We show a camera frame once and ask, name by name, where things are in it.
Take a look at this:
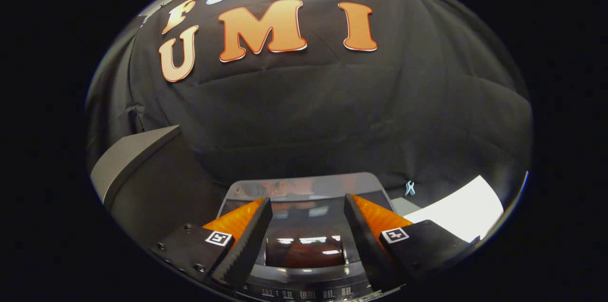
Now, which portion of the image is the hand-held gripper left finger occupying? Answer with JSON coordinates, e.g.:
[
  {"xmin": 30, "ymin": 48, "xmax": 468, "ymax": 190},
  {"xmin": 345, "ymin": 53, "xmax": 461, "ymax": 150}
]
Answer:
[{"xmin": 150, "ymin": 198, "xmax": 274, "ymax": 291}]

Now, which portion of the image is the dark glass washing machine lid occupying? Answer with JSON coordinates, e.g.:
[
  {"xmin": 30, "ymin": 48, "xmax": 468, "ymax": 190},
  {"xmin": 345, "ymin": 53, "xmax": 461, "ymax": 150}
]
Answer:
[{"xmin": 218, "ymin": 172, "xmax": 395, "ymax": 269}]

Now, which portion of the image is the grey washing machine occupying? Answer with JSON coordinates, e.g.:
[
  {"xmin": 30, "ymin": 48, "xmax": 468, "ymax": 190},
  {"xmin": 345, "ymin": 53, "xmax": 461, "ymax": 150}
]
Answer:
[{"xmin": 216, "ymin": 172, "xmax": 414, "ymax": 302}]

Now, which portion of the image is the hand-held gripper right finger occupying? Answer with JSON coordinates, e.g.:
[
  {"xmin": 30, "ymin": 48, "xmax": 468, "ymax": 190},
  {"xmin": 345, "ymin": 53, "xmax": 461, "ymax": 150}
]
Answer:
[{"xmin": 344, "ymin": 194, "xmax": 478, "ymax": 292}]

